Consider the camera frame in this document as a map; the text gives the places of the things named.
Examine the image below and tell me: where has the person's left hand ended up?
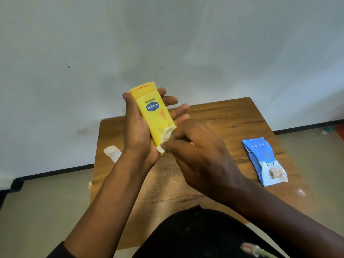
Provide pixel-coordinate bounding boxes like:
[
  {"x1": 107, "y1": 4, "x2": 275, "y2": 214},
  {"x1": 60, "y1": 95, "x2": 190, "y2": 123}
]
[{"x1": 122, "y1": 87, "x2": 190, "y2": 168}]

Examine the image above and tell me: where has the person's right hand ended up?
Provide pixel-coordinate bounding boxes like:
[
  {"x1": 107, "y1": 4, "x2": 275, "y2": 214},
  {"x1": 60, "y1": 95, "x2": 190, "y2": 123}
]
[{"x1": 160, "y1": 119, "x2": 245, "y2": 205}]

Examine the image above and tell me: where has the yellow bottle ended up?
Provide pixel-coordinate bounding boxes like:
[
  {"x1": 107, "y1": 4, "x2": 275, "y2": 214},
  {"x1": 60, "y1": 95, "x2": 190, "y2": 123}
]
[{"x1": 128, "y1": 81, "x2": 177, "y2": 156}]

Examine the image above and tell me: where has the white wipe cloth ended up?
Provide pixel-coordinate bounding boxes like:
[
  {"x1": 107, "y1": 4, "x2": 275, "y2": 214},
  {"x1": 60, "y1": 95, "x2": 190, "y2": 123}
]
[{"x1": 156, "y1": 125, "x2": 177, "y2": 154}]

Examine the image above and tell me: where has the white bottle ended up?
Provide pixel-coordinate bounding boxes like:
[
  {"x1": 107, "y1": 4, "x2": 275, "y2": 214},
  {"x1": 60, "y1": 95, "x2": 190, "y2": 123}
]
[{"x1": 103, "y1": 145, "x2": 122, "y2": 163}]

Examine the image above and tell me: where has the blue wet wipes pack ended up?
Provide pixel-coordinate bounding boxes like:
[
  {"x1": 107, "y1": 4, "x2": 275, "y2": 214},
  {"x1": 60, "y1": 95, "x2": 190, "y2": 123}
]
[{"x1": 242, "y1": 137, "x2": 288, "y2": 187}]

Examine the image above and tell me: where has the person's left forearm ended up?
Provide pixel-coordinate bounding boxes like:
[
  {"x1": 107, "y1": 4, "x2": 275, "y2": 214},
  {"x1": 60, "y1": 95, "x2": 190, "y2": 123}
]
[{"x1": 63, "y1": 156, "x2": 154, "y2": 258}]

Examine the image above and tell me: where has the person's right forearm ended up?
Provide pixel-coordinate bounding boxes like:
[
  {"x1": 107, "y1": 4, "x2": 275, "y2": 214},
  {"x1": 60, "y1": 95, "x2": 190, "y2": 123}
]
[{"x1": 228, "y1": 177, "x2": 344, "y2": 258}]

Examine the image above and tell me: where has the person's black clothing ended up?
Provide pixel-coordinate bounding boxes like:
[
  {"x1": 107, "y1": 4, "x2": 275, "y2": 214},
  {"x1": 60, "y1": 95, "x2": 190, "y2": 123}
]
[{"x1": 47, "y1": 204, "x2": 285, "y2": 258}]

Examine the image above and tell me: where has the wooden table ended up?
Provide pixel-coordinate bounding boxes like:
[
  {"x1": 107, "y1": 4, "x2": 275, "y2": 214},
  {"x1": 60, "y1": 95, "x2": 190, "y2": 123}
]
[{"x1": 89, "y1": 97, "x2": 319, "y2": 250}]

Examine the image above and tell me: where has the black floor block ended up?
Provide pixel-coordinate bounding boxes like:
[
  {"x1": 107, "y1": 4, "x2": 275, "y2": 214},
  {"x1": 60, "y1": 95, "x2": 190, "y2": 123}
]
[{"x1": 9, "y1": 178, "x2": 25, "y2": 192}]

